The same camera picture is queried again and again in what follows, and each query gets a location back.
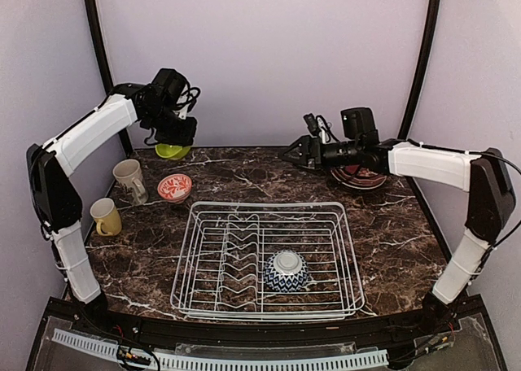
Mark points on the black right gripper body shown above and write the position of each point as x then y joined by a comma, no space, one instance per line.
348,155

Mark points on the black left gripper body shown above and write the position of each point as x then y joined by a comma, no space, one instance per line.
168,129

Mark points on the lime green bowl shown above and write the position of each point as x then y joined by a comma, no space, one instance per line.
166,151

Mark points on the light green plate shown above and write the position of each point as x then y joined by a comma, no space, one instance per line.
353,183

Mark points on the white red patterned bowl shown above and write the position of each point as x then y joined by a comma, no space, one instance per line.
175,188

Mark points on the white patterned tall mug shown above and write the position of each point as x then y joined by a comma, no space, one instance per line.
128,174

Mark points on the yellow mug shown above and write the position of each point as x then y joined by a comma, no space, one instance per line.
106,217

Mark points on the blue white zigzag bowl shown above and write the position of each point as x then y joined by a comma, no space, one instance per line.
286,271

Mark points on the red floral plate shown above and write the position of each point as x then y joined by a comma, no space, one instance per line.
360,173

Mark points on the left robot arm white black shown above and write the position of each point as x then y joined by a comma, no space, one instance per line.
162,108

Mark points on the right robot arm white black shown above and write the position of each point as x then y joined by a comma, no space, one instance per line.
484,201

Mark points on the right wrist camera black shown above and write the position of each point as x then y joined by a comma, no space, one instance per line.
358,124

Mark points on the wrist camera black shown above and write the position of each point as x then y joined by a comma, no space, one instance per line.
358,124
170,83

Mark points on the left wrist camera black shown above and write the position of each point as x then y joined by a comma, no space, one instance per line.
170,83

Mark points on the right black frame post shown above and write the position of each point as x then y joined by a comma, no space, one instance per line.
420,72

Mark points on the black frame post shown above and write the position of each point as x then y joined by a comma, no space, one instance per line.
420,72
98,44

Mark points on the white wire dish rack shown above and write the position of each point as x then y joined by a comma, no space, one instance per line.
220,268

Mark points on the left black frame post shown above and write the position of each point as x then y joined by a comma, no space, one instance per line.
98,44

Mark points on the black front rail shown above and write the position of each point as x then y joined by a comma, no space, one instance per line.
395,332

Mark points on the white slotted cable duct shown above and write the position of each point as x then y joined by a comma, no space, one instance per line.
201,357

